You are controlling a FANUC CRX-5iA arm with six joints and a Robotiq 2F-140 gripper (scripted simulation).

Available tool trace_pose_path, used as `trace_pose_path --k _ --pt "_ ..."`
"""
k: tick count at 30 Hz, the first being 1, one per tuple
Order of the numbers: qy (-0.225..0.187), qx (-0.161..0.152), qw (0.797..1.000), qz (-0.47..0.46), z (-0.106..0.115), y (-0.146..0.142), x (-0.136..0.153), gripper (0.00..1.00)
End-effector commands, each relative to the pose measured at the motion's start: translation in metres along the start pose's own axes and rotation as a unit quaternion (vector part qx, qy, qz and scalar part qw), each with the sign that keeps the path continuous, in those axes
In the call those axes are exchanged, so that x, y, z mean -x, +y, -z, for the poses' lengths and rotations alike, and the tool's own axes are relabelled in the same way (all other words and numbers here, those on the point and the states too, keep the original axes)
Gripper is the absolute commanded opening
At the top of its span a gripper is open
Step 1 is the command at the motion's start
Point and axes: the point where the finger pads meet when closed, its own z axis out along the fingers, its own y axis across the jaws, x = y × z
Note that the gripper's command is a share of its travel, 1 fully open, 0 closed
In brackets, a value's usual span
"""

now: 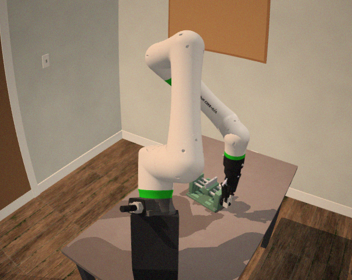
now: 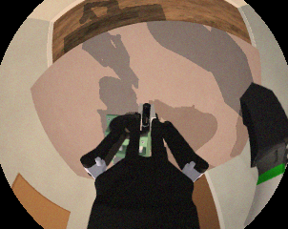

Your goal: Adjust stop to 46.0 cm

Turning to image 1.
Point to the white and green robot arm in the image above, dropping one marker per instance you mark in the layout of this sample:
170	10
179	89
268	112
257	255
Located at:
182	159

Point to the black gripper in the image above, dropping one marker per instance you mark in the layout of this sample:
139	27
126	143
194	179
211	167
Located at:
229	186

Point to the green clamp slide with handwheel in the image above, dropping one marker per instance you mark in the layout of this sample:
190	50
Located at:
207	193

